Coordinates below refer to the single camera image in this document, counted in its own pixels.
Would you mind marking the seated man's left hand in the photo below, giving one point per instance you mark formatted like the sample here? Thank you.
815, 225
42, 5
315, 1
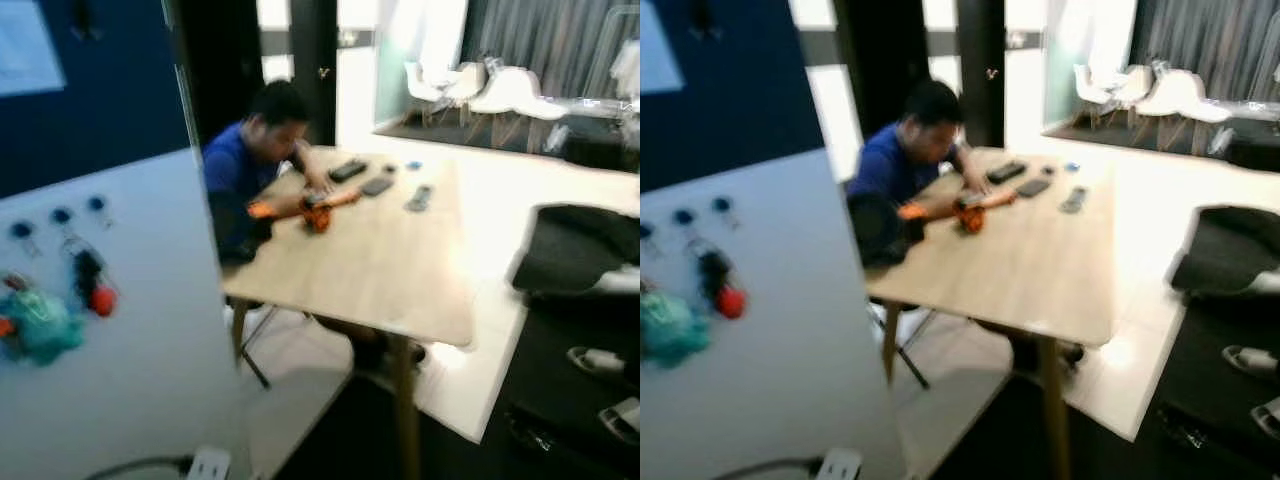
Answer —
320, 184
977, 184

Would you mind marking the seated man's right hand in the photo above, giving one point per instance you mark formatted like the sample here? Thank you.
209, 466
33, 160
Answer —
301, 205
957, 206

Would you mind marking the orange black power tool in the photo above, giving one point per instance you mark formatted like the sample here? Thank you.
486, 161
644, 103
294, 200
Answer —
970, 218
318, 217

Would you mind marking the black handheld controller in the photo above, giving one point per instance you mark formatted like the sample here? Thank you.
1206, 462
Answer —
348, 170
1006, 172

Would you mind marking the orange black battery pack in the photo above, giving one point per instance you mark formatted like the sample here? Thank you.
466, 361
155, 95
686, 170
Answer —
260, 210
910, 211

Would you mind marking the black smartphone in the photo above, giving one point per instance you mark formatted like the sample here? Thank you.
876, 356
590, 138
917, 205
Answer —
377, 186
1033, 188

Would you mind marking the seated man in blue shirt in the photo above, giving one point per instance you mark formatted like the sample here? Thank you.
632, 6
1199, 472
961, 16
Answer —
230, 170
880, 170

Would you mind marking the light wooden table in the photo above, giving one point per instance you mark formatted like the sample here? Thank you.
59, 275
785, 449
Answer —
1020, 260
370, 260

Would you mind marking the black door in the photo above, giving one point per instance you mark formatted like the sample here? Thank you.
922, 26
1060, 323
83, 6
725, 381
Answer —
313, 50
980, 50

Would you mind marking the white moulded chair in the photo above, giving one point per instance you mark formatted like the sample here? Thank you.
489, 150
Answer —
1212, 110
545, 108
422, 82
500, 95
1090, 84
1130, 84
465, 82
1165, 97

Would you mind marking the blue and white partition board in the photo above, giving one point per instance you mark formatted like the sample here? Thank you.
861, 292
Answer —
150, 350
790, 380

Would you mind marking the grey curtain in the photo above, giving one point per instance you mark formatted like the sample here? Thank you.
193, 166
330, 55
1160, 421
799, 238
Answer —
560, 40
1210, 40

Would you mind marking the white power strip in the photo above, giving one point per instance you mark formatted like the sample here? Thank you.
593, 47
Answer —
210, 465
838, 466

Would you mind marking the black floor box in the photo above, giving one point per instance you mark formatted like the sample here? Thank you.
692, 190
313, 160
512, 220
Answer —
605, 153
1255, 155

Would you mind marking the teal bag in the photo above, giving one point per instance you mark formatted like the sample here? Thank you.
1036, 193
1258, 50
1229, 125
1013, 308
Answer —
670, 330
45, 328

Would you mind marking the white chair seat shell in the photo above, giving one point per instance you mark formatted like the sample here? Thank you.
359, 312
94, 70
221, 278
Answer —
618, 280
1268, 282

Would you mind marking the blue round wall hook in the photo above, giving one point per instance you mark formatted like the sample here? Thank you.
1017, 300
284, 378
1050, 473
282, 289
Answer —
722, 206
683, 216
97, 205
62, 217

